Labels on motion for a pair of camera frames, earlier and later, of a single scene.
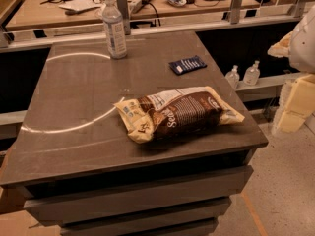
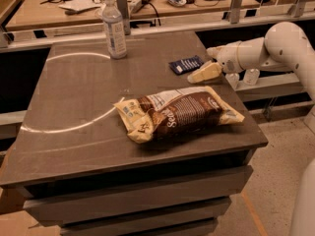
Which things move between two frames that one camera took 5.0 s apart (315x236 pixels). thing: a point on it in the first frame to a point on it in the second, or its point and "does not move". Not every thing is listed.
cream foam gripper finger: (282, 49) to (204, 73)
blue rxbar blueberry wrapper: (187, 65) does not move
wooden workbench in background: (42, 5) does not move
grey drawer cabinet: (94, 179) does not move
